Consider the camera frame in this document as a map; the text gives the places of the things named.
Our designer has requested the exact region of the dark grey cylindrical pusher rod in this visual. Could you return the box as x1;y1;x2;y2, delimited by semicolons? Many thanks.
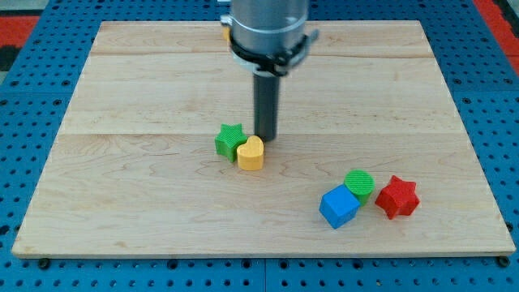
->
253;75;280;142

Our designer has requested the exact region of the yellow block behind arm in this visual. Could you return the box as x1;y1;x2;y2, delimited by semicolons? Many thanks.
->
222;26;230;42

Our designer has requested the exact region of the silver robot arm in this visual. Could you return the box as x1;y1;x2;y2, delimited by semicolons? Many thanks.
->
220;0;320;142

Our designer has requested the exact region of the green star block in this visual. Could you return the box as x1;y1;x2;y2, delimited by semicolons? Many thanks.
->
214;123;247;162

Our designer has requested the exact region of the yellow heart block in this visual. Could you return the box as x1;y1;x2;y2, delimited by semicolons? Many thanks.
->
237;135;264;171

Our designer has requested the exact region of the green cylinder block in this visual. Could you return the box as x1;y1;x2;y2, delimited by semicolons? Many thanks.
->
344;169;375;206

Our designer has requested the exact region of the blue cube block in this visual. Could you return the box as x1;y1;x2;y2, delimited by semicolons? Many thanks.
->
319;184;360;229

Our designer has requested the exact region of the wooden board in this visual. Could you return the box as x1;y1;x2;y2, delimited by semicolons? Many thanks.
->
12;20;516;259

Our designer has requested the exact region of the red star block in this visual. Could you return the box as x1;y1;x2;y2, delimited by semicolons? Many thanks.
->
375;175;420;220

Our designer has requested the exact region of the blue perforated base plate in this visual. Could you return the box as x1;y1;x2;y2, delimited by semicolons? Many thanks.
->
1;0;518;291

